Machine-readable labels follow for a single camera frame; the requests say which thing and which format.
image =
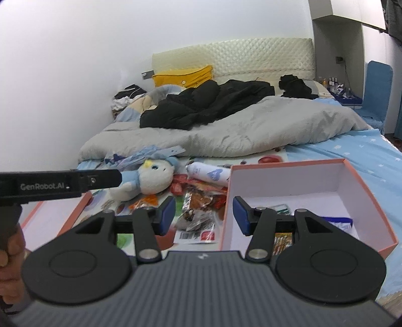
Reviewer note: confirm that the yellow pillow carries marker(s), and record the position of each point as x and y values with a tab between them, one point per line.
182	77

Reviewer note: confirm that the black garment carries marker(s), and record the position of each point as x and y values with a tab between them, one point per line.
295	86

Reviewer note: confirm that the pile of clothes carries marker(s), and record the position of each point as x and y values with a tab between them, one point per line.
125	97

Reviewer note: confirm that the blue star bed sheet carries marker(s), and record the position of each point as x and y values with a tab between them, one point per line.
361	151

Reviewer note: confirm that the blue chair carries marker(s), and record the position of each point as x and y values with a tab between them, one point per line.
378	91

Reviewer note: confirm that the white spray bottle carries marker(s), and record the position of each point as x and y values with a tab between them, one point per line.
207	173

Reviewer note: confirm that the black jacket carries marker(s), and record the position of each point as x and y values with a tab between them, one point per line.
204	103

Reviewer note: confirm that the hanging dark clothes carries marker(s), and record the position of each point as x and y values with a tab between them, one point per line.
394	19

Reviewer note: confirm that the person's left hand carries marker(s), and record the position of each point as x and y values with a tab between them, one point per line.
12	270

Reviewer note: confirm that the green white snack packet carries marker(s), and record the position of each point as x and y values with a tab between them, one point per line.
281	209

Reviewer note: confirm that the grey wall socket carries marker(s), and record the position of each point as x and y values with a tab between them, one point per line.
146	75

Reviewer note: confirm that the clear brown snack packet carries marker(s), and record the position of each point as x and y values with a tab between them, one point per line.
204	201

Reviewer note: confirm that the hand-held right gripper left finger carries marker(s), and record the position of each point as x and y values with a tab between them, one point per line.
168	213

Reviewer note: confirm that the blue tray with bottles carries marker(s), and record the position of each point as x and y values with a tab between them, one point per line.
345	99

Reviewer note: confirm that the blue snack packet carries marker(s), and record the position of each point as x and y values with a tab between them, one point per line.
340	224

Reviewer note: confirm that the clear red striped snack packet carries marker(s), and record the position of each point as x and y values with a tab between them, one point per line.
282	242

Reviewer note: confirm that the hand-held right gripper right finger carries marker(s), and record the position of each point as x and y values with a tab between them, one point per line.
240	213

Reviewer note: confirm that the white pillow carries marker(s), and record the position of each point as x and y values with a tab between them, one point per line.
322	89

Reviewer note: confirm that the clear blue plastic bag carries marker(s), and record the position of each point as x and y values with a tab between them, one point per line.
141	157

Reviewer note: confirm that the black wall plug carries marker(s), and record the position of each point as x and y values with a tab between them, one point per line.
339	59

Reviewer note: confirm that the red candy wrapper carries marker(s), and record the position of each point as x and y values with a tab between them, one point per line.
179	184

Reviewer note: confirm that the cream quilted headboard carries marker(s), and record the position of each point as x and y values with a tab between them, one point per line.
245	58

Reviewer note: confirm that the dark snack packet white label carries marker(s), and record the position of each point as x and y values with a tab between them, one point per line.
196	226

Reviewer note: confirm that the pink box lid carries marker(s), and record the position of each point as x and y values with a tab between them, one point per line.
53	213

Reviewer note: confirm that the pink cardboard box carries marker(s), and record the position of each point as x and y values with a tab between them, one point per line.
298	182

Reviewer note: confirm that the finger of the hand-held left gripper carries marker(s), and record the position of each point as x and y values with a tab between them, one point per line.
103	179

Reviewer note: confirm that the grey duvet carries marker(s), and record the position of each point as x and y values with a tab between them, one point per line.
251	129

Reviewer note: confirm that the curtain rod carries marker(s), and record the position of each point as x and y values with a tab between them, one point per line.
375	27

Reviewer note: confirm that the grey blue plush toy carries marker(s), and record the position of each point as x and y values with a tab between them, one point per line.
154	179

